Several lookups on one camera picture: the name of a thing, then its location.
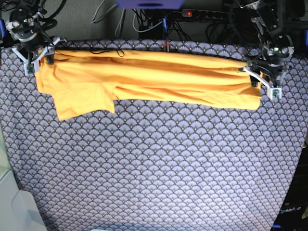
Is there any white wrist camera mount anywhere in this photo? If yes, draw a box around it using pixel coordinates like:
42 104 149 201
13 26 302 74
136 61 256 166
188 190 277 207
12 37 67 76
238 66 282 100

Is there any blue box at top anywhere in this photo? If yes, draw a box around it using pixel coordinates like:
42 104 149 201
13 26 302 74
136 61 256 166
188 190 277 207
116 0 184 10

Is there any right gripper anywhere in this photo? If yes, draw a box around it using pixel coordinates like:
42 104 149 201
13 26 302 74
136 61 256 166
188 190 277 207
6 12 54 65

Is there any black cable bundle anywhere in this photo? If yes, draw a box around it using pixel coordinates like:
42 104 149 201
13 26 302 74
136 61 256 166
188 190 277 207
91 4 241 41

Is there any white power strip red switch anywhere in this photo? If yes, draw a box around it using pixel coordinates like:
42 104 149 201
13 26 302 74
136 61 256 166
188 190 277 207
181 9 229 19

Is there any white plastic bin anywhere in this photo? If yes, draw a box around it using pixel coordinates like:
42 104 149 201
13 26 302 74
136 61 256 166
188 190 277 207
0 129 48 231

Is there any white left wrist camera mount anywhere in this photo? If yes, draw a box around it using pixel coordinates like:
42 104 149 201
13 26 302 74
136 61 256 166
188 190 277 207
238 66 282 100

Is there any blue fan-patterned tablecloth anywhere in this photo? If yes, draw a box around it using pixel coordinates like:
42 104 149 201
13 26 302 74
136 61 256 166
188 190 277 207
0 49 308 231

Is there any yellow T-shirt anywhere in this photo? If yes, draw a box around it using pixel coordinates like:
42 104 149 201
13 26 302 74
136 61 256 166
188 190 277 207
35 51 261 120

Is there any black OpenArm labelled case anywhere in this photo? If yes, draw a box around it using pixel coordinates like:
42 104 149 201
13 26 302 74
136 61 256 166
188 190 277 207
271 147 308 231

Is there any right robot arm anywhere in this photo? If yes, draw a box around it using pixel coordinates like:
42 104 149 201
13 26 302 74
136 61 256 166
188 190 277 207
0 0 66 69

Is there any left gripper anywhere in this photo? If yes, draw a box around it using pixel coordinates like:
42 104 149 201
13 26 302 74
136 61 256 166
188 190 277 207
247 41 294 88

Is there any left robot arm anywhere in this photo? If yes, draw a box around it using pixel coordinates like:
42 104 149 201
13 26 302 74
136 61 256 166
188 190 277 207
228 0 308 88

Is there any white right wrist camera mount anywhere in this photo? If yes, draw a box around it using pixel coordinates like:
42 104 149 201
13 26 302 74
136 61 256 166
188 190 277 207
12 37 67 76

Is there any red black table clamp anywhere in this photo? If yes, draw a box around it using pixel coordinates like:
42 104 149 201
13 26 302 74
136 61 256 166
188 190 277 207
164 40 171 52

